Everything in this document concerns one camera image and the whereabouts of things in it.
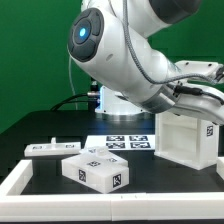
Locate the white door panel with knob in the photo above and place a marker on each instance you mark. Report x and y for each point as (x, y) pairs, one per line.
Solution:
(52, 149)

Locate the white cabinet top block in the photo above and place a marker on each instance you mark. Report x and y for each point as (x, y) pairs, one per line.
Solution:
(96, 173)

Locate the white sheet with markers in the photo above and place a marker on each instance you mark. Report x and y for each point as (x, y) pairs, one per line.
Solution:
(122, 142)

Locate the white table border frame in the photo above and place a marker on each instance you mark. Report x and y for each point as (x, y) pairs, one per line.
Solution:
(17, 207)

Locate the white cabinet body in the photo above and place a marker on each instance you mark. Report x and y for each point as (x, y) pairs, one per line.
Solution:
(187, 141)

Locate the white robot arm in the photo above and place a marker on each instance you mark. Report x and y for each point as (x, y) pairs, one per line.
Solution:
(108, 40)

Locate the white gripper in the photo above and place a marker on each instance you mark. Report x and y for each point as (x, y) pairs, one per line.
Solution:
(197, 97)

